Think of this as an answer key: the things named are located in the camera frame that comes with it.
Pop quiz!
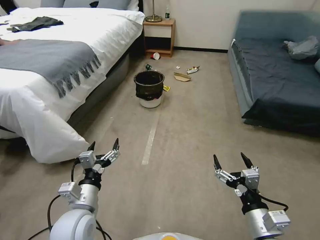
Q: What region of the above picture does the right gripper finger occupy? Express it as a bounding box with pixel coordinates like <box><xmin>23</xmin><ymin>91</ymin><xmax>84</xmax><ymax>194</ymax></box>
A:
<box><xmin>213</xmin><ymin>154</ymin><xmax>238</xmax><ymax>182</ymax></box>
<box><xmin>240</xmin><ymin>152</ymin><xmax>259</xmax><ymax>169</ymax></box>

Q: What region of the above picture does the white floor tape strip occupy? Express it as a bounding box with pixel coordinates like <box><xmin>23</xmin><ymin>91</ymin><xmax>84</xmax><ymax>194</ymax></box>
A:
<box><xmin>141</xmin><ymin>122</ymin><xmax>158</xmax><ymax>166</ymax></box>

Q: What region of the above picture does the white trash can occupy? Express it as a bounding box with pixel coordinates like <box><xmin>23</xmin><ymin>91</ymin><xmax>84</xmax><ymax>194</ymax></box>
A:
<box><xmin>134</xmin><ymin>71</ymin><xmax>166</xmax><ymax>109</ymax></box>

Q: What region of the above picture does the black bin bag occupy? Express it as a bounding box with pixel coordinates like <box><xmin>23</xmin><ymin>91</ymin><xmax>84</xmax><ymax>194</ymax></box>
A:
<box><xmin>134</xmin><ymin>71</ymin><xmax>166</xmax><ymax>102</ymax></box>

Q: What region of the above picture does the white robot front shell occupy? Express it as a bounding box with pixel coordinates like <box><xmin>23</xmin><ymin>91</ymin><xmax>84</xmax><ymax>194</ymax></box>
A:
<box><xmin>135</xmin><ymin>232</ymin><xmax>198</xmax><ymax>240</ymax></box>

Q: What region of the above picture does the blue-grey sofa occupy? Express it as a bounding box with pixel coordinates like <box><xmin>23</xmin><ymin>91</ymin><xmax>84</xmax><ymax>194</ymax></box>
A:
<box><xmin>227</xmin><ymin>10</ymin><xmax>320</xmax><ymax>137</ymax></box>

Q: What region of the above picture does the grey fringed blanket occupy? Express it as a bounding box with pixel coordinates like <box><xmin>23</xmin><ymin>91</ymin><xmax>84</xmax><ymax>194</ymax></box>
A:
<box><xmin>0</xmin><ymin>39</ymin><xmax>102</xmax><ymax>98</ymax></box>

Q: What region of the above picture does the brown cardboard piece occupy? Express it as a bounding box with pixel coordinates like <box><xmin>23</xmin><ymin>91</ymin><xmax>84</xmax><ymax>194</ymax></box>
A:
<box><xmin>173</xmin><ymin>72</ymin><xmax>193</xmax><ymax>83</ymax></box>

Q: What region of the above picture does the white duvet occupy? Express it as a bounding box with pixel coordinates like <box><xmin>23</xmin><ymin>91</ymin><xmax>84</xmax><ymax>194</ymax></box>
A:
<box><xmin>0</xmin><ymin>7</ymin><xmax>146</xmax><ymax>164</ymax></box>

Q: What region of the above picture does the grey crumpled plastic bag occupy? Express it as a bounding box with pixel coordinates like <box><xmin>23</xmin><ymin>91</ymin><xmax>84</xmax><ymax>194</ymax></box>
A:
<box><xmin>283</xmin><ymin>35</ymin><xmax>320</xmax><ymax>61</ymax></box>

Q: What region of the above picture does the wooden nightstand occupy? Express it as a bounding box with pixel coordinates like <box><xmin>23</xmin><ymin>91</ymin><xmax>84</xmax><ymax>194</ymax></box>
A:
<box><xmin>143</xmin><ymin>18</ymin><xmax>176</xmax><ymax>58</ymax></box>

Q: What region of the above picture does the black folded garment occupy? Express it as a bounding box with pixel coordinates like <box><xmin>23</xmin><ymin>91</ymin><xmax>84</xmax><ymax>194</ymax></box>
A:
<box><xmin>6</xmin><ymin>16</ymin><xmax>64</xmax><ymax>33</ymax></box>

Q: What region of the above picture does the brass lamp base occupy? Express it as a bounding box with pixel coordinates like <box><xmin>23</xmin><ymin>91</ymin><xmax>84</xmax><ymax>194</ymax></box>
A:
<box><xmin>145</xmin><ymin>0</ymin><xmax>163</xmax><ymax>23</ymax></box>

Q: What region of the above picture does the white pillow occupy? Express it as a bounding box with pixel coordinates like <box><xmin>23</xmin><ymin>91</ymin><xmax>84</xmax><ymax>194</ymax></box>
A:
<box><xmin>124</xmin><ymin>0</ymin><xmax>139</xmax><ymax>12</ymax></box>

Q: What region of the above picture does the grey pillow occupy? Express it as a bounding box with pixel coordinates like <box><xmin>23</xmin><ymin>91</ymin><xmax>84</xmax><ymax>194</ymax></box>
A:
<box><xmin>40</xmin><ymin>0</ymin><xmax>66</xmax><ymax>8</ymax></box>

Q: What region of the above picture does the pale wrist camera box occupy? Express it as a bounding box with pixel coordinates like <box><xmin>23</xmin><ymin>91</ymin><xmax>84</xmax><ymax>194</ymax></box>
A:
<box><xmin>78</xmin><ymin>150</ymin><xmax>97</xmax><ymax>171</ymax></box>
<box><xmin>241</xmin><ymin>166</ymin><xmax>261</xmax><ymax>188</ymax></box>

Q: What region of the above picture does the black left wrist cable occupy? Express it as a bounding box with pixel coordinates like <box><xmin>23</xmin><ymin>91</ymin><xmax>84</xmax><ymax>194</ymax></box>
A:
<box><xmin>71</xmin><ymin>159</ymin><xmax>81</xmax><ymax>185</ymax></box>

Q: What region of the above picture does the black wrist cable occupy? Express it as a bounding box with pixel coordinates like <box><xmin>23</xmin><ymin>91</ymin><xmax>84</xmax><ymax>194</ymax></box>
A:
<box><xmin>71</xmin><ymin>159</ymin><xmax>81</xmax><ymax>185</ymax></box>
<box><xmin>249</xmin><ymin>189</ymin><xmax>288</xmax><ymax>212</ymax></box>

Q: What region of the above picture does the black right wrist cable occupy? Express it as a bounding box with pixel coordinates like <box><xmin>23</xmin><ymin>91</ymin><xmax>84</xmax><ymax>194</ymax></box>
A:
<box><xmin>249</xmin><ymin>189</ymin><xmax>288</xmax><ymax>212</ymax></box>

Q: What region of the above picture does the grey bed frame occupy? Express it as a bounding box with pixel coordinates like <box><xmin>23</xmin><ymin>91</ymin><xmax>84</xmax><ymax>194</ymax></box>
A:
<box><xmin>67</xmin><ymin>51</ymin><xmax>131</xmax><ymax>125</ymax></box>

